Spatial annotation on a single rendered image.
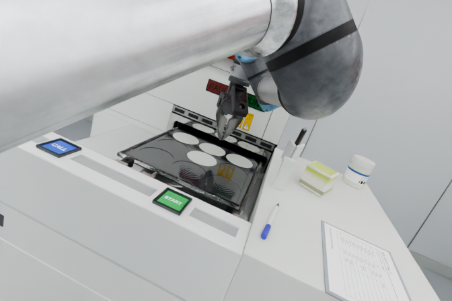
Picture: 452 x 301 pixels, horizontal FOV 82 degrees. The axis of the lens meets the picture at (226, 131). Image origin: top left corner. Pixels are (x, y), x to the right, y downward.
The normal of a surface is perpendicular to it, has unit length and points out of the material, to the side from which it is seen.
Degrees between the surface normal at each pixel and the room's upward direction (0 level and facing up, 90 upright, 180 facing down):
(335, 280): 0
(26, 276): 90
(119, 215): 90
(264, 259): 0
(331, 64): 97
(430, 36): 90
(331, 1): 69
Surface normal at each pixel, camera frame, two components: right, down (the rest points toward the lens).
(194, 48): 0.72, 0.55
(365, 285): 0.31, -0.91
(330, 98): 0.15, 0.84
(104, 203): -0.26, 0.21
